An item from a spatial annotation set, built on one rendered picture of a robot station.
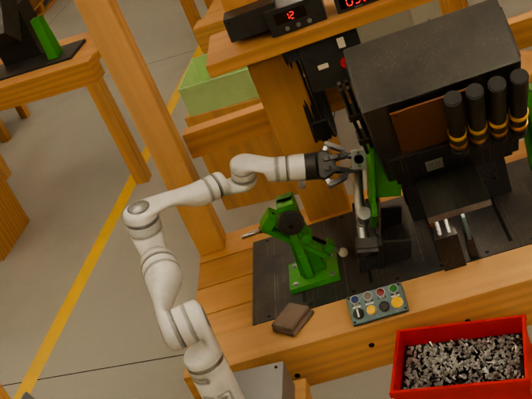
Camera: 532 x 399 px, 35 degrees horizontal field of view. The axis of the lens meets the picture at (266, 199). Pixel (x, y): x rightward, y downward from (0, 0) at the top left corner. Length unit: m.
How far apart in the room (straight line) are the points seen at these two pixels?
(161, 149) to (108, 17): 0.44
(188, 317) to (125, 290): 2.72
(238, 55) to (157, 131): 0.40
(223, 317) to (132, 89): 0.73
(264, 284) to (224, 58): 0.68
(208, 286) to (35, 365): 1.94
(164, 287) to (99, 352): 2.28
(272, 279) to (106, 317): 2.06
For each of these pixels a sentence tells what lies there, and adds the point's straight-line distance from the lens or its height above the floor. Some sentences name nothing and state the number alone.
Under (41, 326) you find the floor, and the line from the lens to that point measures 4.70.
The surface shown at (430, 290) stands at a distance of 2.26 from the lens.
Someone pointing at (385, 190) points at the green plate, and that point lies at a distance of 2.28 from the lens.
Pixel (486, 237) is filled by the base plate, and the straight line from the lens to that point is 2.39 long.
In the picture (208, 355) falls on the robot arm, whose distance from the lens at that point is 1.93.
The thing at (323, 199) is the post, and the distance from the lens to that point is 2.69.
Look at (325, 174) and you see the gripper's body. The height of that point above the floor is 1.20.
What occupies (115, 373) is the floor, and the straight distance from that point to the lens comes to 4.07.
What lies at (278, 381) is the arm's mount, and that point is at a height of 0.94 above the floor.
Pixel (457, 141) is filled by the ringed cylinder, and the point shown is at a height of 1.32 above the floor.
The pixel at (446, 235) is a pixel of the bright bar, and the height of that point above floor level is 1.01.
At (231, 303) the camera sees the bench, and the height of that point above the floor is 0.88.
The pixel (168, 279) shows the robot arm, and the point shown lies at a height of 1.28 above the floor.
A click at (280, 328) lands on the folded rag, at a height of 0.92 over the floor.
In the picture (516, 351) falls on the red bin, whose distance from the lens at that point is 2.07.
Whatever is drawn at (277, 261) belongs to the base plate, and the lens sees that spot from 2.58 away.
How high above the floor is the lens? 2.31
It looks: 29 degrees down
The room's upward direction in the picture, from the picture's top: 23 degrees counter-clockwise
